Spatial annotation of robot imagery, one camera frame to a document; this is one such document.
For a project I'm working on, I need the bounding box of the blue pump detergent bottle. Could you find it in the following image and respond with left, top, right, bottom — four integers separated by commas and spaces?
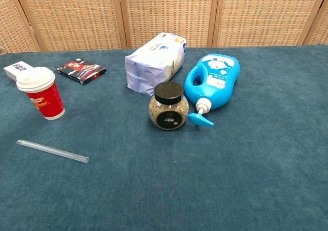
183, 53, 241, 127

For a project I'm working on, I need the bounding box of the red paper cup white lid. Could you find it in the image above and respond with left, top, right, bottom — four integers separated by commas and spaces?
16, 67, 66, 121

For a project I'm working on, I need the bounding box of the black red card box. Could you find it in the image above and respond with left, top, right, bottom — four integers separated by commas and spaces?
55, 58, 107, 86

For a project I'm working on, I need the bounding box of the transparent plastic straw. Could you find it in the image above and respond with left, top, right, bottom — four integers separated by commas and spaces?
15, 139, 90, 163

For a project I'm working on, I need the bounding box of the woven bamboo folding screen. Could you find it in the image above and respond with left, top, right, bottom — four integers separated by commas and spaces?
0, 0, 328, 55

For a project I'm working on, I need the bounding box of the white toothpaste box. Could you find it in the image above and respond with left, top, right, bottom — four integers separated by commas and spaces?
3, 60, 34, 82

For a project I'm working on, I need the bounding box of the white tissue pack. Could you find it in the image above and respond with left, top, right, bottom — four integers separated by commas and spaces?
125, 32, 187, 97

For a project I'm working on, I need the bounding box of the glass jar black lid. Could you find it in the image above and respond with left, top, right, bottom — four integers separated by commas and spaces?
148, 82, 190, 131

